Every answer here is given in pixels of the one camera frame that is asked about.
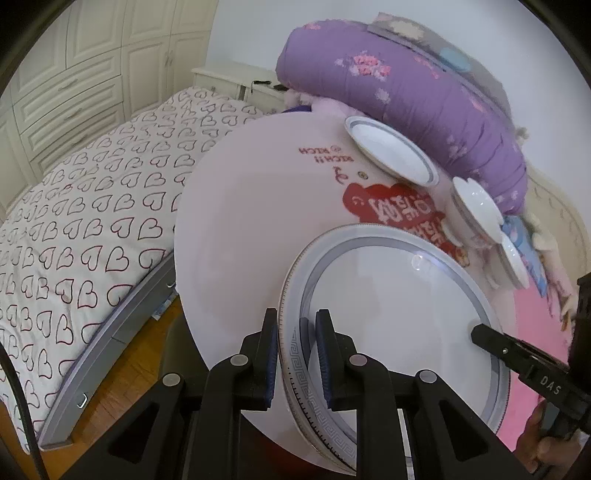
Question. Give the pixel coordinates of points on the cream panelled wardrobe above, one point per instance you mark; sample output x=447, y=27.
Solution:
x=92, y=69

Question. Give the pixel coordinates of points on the purple floral quilt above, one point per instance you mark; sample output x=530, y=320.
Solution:
x=415, y=92

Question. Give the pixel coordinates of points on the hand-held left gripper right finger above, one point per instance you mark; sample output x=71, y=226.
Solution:
x=323, y=364

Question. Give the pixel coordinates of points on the pale pink fluffy cloth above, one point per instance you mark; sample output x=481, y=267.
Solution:
x=323, y=106

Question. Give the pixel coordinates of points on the white heart print bedding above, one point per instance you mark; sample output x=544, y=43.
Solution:
x=92, y=207

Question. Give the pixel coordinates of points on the small blue-rimmed white plate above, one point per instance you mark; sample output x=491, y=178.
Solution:
x=388, y=147

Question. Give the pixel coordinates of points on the grey flower print pillow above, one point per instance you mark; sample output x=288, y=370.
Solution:
x=461, y=50

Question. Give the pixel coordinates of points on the round pink printed table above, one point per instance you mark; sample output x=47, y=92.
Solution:
x=258, y=207

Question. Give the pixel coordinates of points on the cream headboard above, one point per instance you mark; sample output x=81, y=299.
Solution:
x=563, y=217

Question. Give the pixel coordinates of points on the grey bed frame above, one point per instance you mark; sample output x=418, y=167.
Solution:
x=92, y=364

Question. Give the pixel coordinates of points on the person's right hand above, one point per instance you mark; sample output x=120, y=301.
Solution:
x=535, y=443

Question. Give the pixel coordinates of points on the large grey-rimmed white plate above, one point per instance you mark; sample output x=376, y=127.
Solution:
x=392, y=300

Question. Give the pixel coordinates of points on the blue patterned cloth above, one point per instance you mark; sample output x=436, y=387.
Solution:
x=531, y=258

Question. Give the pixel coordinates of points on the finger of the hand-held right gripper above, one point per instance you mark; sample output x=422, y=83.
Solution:
x=508, y=348

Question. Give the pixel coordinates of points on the dark purple cloth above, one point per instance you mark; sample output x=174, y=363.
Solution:
x=295, y=109

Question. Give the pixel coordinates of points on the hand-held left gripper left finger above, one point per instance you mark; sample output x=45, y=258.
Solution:
x=272, y=360

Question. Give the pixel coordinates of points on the cream nightstand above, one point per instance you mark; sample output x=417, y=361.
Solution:
x=231, y=74

